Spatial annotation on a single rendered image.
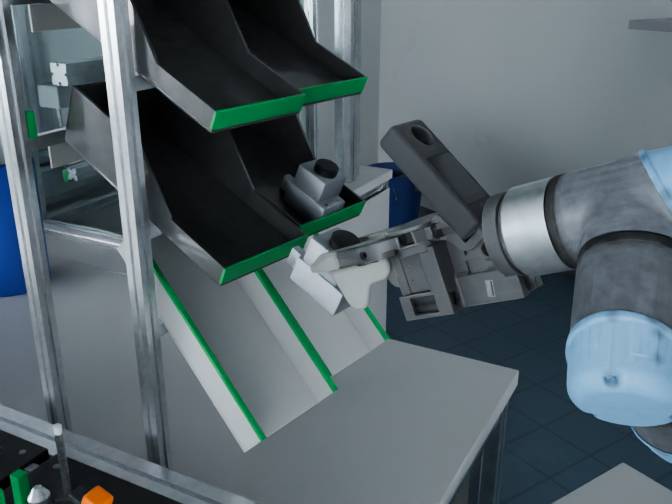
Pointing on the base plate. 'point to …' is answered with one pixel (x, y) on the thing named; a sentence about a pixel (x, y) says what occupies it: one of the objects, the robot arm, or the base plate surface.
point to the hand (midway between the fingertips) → (336, 252)
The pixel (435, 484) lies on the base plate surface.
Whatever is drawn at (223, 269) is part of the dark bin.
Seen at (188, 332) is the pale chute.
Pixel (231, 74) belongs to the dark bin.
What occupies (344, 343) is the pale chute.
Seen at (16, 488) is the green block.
